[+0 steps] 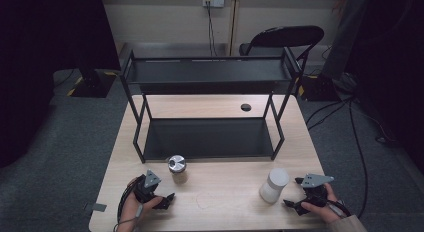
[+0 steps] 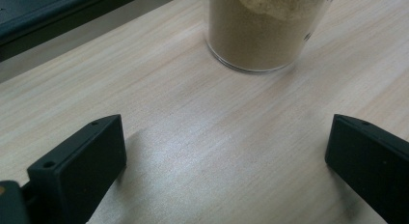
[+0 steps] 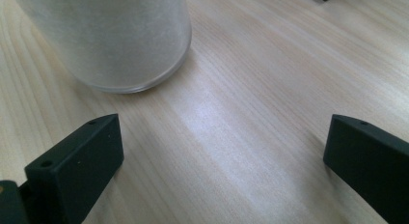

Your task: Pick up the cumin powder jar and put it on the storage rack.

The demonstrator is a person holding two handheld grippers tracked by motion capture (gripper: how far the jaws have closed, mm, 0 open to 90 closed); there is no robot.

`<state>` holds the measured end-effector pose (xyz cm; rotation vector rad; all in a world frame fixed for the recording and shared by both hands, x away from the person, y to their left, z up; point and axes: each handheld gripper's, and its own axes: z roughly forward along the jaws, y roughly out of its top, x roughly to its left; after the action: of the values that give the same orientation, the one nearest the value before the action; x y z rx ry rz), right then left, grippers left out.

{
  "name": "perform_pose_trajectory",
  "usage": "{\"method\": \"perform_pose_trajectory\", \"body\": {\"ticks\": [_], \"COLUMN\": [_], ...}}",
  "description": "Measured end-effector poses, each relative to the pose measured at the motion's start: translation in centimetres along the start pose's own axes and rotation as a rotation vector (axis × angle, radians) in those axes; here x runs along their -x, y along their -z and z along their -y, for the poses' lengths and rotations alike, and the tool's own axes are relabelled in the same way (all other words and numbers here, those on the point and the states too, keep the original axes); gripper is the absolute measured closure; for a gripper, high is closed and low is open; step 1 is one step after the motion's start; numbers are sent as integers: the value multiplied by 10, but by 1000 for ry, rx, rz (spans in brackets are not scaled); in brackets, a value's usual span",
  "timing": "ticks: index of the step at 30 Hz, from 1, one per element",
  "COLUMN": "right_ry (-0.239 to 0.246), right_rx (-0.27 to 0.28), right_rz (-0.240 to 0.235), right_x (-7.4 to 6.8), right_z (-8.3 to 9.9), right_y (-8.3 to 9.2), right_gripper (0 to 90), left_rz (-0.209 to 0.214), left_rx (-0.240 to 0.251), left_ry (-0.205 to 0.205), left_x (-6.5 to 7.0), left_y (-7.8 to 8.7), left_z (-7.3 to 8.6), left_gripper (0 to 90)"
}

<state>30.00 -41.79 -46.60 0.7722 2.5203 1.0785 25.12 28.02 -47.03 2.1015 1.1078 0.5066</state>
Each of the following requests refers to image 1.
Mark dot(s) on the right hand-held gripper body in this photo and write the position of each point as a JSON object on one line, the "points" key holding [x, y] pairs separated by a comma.
{"points": [[315, 195]]}

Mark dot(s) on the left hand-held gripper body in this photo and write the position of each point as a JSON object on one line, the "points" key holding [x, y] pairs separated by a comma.
{"points": [[146, 192]]}

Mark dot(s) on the white jar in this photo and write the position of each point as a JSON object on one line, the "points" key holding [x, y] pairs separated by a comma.
{"points": [[275, 185]]}

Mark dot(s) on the glass jar with silver lid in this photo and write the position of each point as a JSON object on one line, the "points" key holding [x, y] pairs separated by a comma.
{"points": [[177, 165]]}

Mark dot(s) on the black metal shelf rack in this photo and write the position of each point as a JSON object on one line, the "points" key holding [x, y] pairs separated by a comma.
{"points": [[206, 138]]}

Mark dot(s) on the person's right hand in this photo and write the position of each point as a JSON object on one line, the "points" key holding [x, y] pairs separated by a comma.
{"points": [[328, 212]]}

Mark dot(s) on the person's left hand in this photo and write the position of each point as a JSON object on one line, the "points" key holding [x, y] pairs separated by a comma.
{"points": [[131, 210]]}

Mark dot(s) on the grey tape piece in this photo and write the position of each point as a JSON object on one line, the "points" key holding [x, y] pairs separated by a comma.
{"points": [[99, 207]]}

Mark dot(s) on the black folding chair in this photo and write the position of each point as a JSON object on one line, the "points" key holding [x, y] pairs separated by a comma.
{"points": [[286, 37]]}

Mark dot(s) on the grey upright panel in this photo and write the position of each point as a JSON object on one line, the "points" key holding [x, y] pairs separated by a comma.
{"points": [[343, 35]]}

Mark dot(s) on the dark curtain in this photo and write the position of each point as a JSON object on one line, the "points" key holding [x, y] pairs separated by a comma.
{"points": [[393, 58], [40, 58]]}

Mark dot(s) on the white wall socket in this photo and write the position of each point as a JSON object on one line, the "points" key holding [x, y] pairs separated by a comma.
{"points": [[213, 0]]}

